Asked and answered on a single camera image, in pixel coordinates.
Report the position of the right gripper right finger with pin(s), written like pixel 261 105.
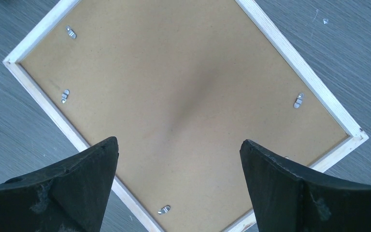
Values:
pixel 289 197

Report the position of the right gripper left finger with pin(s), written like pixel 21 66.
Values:
pixel 70 195

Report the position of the brown backing board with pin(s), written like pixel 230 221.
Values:
pixel 181 84

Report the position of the metal frame clip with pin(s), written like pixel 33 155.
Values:
pixel 298 102
pixel 64 96
pixel 70 32
pixel 164 210

